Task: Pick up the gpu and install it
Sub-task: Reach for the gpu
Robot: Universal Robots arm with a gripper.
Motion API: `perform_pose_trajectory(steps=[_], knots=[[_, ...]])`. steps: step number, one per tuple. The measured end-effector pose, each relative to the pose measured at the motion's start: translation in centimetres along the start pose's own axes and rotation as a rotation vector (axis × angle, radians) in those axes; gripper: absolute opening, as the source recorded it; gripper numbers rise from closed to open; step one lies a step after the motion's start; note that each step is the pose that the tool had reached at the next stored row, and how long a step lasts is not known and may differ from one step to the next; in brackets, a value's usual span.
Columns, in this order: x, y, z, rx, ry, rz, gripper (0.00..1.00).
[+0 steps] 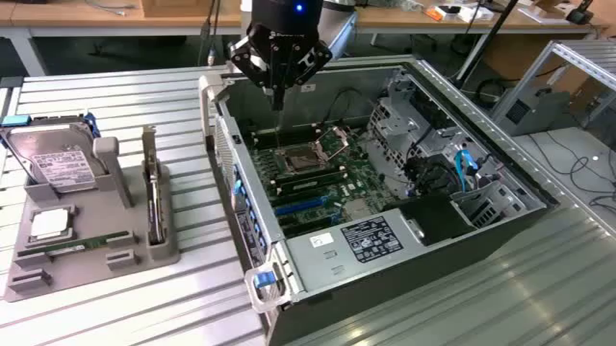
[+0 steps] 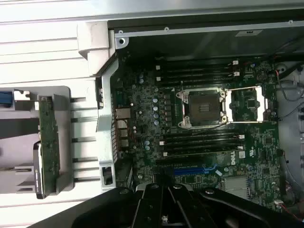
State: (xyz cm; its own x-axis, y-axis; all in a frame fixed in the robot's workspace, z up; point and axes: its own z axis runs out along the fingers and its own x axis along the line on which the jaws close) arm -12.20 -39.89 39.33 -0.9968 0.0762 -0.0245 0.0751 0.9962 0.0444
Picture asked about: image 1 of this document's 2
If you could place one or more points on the aluminium profile frame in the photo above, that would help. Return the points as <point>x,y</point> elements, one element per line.
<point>585,48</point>

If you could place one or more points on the silver hard disk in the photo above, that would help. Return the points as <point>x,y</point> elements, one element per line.
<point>63,166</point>

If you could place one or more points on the black expansion slot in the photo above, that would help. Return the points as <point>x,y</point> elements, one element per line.
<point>305,222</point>

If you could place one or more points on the wooden desk white frame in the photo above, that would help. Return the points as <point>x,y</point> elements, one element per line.
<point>413,22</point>
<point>58,19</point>

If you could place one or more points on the dark RAM stick white label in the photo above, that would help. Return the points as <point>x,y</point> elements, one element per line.
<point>308,184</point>

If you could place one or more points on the grey power supply unit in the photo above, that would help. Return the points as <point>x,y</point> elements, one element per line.
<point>328,259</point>

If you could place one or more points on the green RAM stick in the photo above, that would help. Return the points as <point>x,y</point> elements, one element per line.
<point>73,246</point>

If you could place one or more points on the open black PC case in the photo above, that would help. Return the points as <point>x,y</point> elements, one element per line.
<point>308,320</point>

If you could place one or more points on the metal socket cover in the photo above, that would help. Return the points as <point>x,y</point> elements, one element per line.
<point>335,140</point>

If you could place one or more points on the grey parts rack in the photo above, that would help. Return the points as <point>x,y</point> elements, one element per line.
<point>97,223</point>

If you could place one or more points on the grey computer tower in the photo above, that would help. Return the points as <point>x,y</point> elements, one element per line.
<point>534,115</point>

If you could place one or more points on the small black device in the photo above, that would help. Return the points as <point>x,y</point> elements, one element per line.
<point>578,16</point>

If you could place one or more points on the black stand pole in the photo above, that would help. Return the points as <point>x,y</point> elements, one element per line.
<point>488,39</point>

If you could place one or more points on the small orange box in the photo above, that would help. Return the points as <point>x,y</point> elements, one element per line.
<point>434,12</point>

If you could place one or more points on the CPU socket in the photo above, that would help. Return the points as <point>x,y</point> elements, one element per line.
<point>301,160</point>

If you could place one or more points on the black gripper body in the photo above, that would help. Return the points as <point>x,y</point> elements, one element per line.
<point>284,18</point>

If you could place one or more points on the blue plastic disk rail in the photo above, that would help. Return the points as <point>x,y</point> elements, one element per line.
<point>91,126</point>

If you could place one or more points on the thin metal locking lever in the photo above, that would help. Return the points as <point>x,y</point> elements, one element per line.
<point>277,137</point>

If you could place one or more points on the cardboard box on desk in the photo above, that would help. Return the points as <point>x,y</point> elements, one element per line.
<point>184,7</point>

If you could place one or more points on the green motherboard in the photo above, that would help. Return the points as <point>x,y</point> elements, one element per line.
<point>356,176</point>

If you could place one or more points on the graphics card silver bracket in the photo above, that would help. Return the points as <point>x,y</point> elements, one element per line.
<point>154,202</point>

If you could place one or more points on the blue expansion slot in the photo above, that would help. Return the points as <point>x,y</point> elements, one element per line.
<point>301,206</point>

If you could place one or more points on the silver CPU chip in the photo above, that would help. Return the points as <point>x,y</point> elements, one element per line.
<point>49,223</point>

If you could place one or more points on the metal disk bay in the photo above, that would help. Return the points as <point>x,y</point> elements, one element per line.
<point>486,205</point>

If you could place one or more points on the black plastic shroud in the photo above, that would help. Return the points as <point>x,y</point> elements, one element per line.
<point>434,216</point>

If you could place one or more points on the grey metal drive cage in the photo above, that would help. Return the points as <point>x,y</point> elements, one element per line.
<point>395,126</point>

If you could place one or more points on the small white box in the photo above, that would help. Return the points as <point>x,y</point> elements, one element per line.
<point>474,14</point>

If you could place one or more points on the turquoise plastic tab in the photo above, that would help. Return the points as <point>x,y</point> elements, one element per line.
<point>15,120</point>

